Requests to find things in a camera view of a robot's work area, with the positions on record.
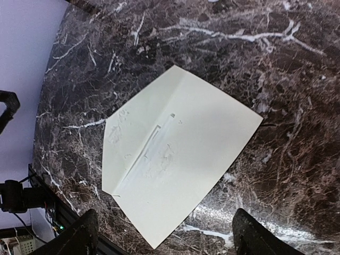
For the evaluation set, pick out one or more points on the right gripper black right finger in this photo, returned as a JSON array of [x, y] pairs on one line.
[[250, 237]]

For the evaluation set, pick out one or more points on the white perforated metal basket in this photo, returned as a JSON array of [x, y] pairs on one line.
[[20, 245]]

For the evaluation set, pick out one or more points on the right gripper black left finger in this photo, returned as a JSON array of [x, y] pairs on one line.
[[79, 238]]

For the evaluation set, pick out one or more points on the cream paper envelope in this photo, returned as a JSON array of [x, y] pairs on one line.
[[168, 146]]

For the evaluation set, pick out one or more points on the black front table rail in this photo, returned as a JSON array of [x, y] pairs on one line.
[[63, 217]]

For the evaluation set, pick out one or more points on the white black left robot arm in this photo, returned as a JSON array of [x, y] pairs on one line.
[[29, 193]]

